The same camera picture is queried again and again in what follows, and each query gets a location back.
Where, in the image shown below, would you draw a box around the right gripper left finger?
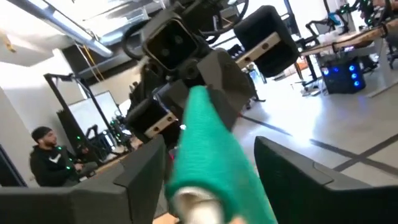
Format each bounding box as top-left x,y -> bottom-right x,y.
0,134 -> 170,224

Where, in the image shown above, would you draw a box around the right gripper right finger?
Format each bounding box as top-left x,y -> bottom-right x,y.
253,135 -> 398,224

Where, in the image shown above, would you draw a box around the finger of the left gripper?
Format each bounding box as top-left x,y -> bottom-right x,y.
197,48 -> 253,132
154,79 -> 191,126

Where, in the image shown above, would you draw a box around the teal elastic bandage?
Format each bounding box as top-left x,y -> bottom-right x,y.
164,85 -> 278,224

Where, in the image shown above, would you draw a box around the person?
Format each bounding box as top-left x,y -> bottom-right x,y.
29,126 -> 85,187

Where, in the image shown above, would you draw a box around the wooden background table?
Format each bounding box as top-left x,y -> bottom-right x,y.
300,23 -> 398,58

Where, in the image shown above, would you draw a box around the white board panel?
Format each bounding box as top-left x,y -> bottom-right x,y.
67,90 -> 123,135

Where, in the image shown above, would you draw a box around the black computer blue lights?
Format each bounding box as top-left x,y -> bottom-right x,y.
321,58 -> 367,95

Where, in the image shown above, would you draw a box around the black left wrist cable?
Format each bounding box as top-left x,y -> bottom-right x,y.
120,17 -> 150,60

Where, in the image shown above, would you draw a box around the silver ceiling duct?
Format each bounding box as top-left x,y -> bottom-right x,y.
6,0 -> 114,58

